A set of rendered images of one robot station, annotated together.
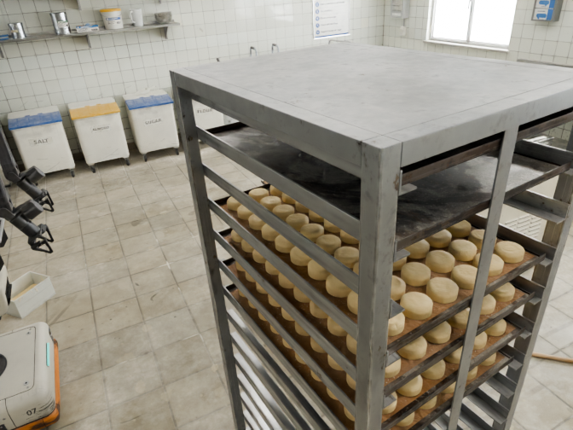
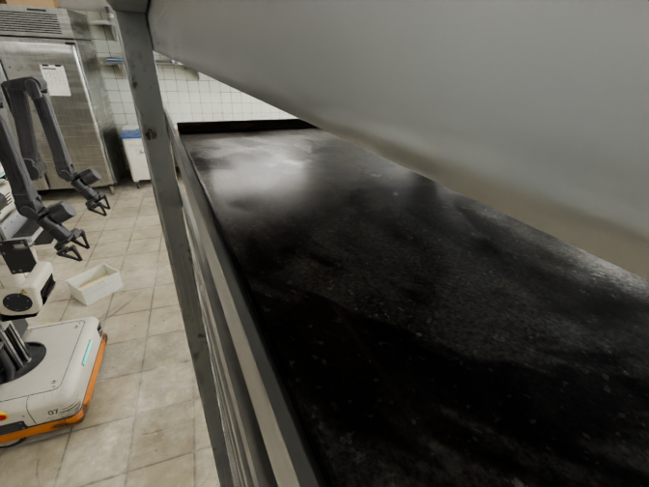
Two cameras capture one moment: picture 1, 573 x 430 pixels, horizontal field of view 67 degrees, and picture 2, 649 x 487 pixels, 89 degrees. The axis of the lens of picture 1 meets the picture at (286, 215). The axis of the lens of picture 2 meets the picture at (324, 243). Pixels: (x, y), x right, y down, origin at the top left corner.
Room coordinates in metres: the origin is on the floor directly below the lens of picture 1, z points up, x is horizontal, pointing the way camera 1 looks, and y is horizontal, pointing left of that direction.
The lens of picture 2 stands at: (0.56, -0.03, 1.76)
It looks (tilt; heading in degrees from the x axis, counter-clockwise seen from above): 30 degrees down; 4
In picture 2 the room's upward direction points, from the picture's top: 3 degrees clockwise
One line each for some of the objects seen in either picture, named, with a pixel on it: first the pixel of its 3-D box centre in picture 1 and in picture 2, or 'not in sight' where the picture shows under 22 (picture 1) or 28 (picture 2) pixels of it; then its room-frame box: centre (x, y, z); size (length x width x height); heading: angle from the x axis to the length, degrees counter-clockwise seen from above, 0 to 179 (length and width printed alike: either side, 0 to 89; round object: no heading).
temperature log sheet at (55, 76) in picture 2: not in sight; (55, 80); (4.26, 3.24, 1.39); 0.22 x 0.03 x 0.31; 115
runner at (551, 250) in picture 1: (415, 196); not in sight; (0.91, -0.31, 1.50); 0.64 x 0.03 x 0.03; 31
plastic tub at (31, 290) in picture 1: (26, 293); (96, 283); (2.52, 1.93, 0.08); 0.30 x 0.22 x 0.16; 155
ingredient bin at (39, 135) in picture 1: (44, 145); (149, 156); (5.05, 2.86, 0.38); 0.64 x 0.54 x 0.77; 27
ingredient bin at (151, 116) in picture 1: (152, 124); not in sight; (5.59, 1.68, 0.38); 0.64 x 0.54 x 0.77; 24
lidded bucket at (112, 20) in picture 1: (112, 19); not in sight; (5.71, 1.92, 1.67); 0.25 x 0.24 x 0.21; 115
